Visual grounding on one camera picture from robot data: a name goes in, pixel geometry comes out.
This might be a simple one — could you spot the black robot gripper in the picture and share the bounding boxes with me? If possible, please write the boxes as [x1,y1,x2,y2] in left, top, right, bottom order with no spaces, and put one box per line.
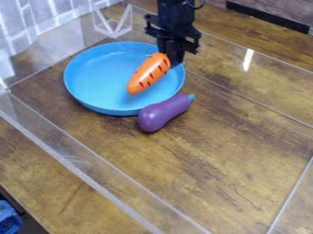
[145,0,203,68]

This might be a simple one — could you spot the orange toy carrot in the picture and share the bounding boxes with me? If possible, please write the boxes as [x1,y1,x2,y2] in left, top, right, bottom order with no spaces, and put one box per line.
[128,52,172,95]

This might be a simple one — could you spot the blue round plastic tray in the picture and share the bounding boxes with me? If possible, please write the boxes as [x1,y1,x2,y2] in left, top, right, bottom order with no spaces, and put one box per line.
[65,41,187,116]

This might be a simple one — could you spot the purple toy eggplant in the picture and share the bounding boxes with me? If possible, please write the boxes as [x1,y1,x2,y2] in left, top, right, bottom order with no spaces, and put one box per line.
[137,93,196,133]

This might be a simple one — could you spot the black baseboard strip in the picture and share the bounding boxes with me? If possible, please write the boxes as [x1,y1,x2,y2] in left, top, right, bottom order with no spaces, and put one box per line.
[227,0,311,35]

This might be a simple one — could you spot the white patterned curtain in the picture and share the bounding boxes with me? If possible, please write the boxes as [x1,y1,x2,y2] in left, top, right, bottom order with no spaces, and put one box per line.
[0,0,122,56]

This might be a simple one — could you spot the blue object at corner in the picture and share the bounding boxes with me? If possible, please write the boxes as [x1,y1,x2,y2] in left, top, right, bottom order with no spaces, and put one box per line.
[0,200,23,234]

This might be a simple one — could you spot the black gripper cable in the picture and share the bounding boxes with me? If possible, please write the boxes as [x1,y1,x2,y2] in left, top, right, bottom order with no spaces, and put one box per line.
[185,0,208,10]

